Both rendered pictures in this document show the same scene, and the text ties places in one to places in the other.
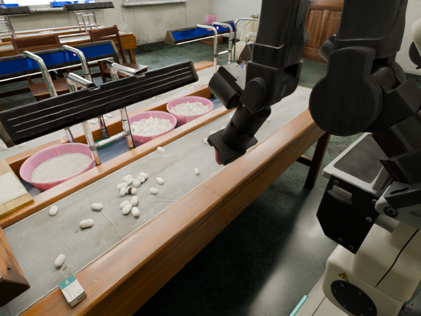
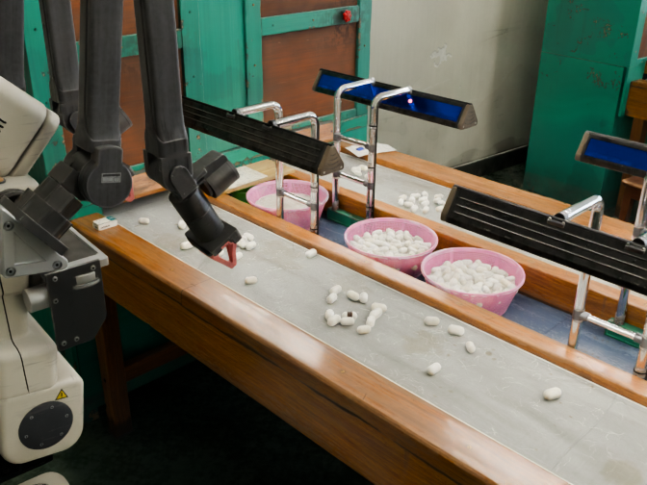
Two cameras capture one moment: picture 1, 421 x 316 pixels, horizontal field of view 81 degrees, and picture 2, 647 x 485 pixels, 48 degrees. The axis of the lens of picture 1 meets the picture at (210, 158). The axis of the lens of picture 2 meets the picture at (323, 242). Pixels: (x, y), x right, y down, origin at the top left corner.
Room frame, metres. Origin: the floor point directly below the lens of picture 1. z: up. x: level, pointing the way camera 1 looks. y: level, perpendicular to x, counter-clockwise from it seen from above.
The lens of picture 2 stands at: (1.01, -1.59, 1.65)
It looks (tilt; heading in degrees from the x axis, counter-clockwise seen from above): 26 degrees down; 93
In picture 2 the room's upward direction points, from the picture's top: 1 degrees clockwise
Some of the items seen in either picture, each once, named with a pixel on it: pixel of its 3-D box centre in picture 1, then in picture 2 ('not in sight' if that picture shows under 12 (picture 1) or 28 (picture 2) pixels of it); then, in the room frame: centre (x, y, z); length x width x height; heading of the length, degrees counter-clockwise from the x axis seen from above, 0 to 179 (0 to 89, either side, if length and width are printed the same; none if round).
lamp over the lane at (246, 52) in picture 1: (279, 42); (591, 247); (1.44, -0.37, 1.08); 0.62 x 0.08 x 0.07; 138
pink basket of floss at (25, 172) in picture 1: (62, 170); (287, 207); (0.78, 0.60, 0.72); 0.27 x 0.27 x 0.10
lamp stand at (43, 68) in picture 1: (71, 103); (371, 155); (1.05, 0.63, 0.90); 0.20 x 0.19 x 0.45; 138
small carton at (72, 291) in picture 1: (72, 289); (105, 223); (0.28, 0.32, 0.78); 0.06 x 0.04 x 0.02; 48
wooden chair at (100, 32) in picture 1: (124, 69); not in sight; (3.10, 1.07, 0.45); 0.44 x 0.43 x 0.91; 152
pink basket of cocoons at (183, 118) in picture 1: (190, 113); (471, 285); (1.32, 0.12, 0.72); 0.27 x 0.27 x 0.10
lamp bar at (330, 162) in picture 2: (118, 92); (250, 131); (0.72, 0.28, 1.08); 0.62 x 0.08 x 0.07; 138
